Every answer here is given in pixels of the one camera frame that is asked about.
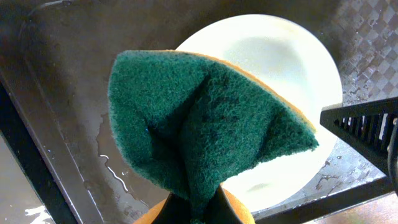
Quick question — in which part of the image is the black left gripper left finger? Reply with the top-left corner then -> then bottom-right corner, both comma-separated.
152,193 -> 191,224

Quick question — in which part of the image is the green yellow sponge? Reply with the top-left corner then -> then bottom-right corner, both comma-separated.
108,50 -> 318,223

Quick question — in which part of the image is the black water tray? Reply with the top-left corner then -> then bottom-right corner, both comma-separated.
1,87 -> 77,224

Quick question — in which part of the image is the white cream plate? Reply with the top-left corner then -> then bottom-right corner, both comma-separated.
178,14 -> 343,212

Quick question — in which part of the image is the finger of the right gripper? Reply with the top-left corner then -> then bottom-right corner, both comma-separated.
320,97 -> 397,187

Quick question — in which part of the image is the brown serving tray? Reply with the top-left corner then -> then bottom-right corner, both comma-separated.
1,0 -> 397,223

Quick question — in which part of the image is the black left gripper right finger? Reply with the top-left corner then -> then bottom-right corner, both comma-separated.
205,185 -> 242,224

